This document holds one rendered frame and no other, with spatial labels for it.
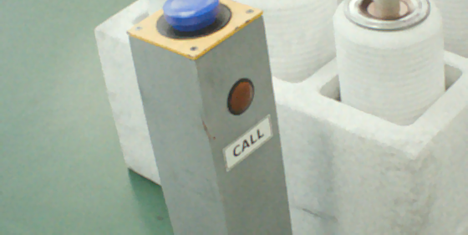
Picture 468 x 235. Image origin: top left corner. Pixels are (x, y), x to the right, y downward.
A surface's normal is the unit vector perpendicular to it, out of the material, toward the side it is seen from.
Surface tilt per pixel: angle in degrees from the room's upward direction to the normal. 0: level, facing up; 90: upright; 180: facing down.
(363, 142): 90
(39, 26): 0
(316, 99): 0
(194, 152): 90
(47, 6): 0
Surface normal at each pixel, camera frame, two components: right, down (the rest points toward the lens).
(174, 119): -0.66, 0.49
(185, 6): -0.13, -0.82
